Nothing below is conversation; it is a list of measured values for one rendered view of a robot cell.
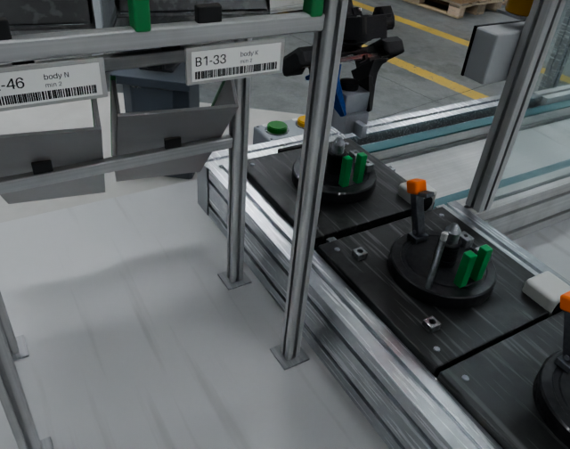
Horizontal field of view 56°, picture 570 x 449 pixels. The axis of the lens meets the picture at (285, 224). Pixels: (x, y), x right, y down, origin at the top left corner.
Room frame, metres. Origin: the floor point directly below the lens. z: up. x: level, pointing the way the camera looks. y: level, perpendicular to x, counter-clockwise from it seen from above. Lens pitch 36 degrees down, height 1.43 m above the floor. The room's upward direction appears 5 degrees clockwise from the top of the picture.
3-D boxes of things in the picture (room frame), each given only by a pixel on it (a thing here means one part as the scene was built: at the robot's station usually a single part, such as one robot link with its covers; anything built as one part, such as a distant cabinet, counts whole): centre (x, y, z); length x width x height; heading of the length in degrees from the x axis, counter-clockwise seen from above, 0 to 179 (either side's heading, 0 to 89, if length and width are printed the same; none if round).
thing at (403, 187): (0.75, -0.21, 0.97); 0.05 x 0.05 x 0.04; 34
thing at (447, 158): (0.92, -0.34, 0.91); 0.84 x 0.28 x 0.10; 124
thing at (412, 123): (1.05, -0.22, 0.91); 0.89 x 0.06 x 0.11; 124
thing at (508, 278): (0.56, -0.22, 1.01); 0.24 x 0.24 x 0.13; 34
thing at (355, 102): (0.77, -0.08, 1.11); 0.08 x 0.04 x 0.07; 34
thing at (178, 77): (0.99, 0.26, 0.96); 0.15 x 0.15 x 0.20; 87
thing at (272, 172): (0.78, -0.07, 0.96); 0.24 x 0.24 x 0.02; 34
